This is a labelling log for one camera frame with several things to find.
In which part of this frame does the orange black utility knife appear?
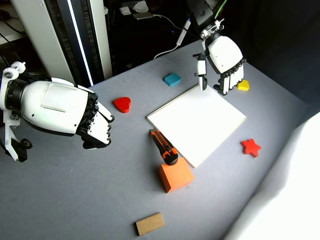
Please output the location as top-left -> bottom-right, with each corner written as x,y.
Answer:
149,128 -> 180,166

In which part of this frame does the orange rectangular block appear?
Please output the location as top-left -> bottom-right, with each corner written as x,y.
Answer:
158,157 -> 195,194

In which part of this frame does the red heart block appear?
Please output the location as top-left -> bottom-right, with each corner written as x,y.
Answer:
112,96 -> 132,114

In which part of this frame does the white column with black strips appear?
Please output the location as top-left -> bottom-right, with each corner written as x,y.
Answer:
9,0 -> 113,87

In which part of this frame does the grey table cloth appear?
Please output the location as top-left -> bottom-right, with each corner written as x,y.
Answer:
0,39 -> 310,240

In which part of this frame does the blue rounded block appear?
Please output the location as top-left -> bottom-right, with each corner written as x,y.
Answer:
163,72 -> 182,87

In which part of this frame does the silver flat device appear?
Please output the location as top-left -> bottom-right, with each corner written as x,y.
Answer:
132,11 -> 154,21

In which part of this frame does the white crumpled bag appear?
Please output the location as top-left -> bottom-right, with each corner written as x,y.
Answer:
131,0 -> 150,13

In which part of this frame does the white paper pad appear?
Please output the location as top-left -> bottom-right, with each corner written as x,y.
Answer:
145,84 -> 248,169

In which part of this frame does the brown wooden block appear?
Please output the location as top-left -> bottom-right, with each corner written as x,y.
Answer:
135,212 -> 166,237

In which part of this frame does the yellow heart block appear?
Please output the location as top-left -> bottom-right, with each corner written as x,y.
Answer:
236,79 -> 251,92

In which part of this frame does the red star block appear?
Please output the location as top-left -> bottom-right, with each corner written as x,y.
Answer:
240,138 -> 262,158

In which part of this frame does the blurred white panel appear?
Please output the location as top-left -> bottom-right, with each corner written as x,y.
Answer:
223,113 -> 320,240

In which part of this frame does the thin white cable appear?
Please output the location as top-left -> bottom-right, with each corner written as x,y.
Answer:
151,13 -> 187,31

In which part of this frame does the white adapter with cable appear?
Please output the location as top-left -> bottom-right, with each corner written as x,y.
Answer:
153,17 -> 193,60

